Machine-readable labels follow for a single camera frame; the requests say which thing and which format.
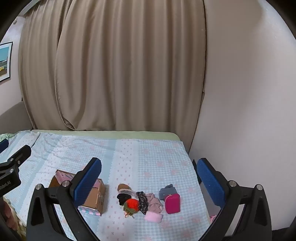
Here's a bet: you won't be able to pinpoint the black patterned scarf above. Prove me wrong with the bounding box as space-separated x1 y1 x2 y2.
136 191 149 215

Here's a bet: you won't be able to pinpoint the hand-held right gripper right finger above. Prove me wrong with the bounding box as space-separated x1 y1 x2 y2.
196 158 273 241

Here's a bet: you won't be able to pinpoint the orange knitted flower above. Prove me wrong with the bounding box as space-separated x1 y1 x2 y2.
123 199 139 218

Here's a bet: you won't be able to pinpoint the wall poster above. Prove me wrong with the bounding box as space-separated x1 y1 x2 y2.
0 42 13 83

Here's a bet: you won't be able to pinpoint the person's left hand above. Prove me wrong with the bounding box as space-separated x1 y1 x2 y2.
3 203 17 227

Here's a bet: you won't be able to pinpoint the grey knitted gloves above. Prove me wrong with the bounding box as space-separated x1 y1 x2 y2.
159 184 177 201

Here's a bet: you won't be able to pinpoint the beige curtain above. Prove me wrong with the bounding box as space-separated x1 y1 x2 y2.
18 0 207 132

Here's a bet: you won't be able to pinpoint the cardboard box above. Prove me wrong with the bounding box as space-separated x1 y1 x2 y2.
48 169 106 216

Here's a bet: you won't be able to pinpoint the light green mattress sheet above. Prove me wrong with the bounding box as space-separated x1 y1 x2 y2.
0 129 181 142

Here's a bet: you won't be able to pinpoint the magenta zip pouch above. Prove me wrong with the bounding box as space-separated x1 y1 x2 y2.
165 194 181 215

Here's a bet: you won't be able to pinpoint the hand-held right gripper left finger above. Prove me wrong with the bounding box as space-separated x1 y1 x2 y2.
25 157 102 241

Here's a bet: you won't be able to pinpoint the light pink fluffy pouch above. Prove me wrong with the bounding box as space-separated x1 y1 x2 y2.
144 211 164 223

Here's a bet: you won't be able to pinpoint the pink printed cloth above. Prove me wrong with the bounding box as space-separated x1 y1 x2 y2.
146 193 164 214

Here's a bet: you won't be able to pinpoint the black soft cloth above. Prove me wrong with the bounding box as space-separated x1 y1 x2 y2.
117 193 132 206

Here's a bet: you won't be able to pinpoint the beige headboard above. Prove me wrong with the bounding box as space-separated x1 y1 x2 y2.
0 101 33 135

